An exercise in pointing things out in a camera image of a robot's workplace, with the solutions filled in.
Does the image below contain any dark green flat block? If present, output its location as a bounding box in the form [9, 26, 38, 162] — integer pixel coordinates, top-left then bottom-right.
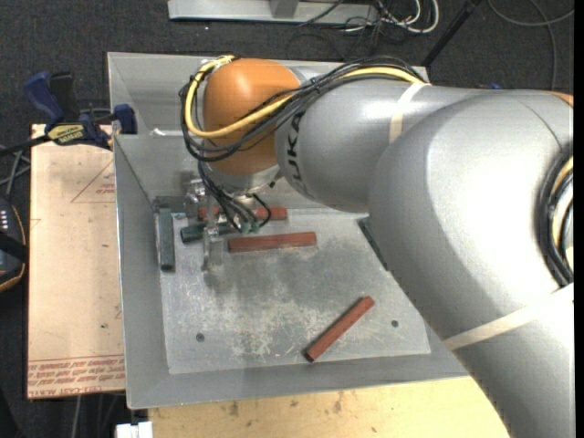
[180, 223, 239, 245]
[156, 207, 177, 272]

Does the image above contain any red-brown flat block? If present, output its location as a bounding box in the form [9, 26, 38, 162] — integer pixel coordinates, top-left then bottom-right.
[227, 231, 318, 254]
[196, 205, 289, 222]
[305, 295, 376, 363]

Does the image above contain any grey metal bin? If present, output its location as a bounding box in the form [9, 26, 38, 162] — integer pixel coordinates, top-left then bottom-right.
[107, 51, 471, 411]

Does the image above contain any brown cardboard board, red print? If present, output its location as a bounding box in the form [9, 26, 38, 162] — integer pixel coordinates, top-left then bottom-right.
[26, 123, 127, 401]

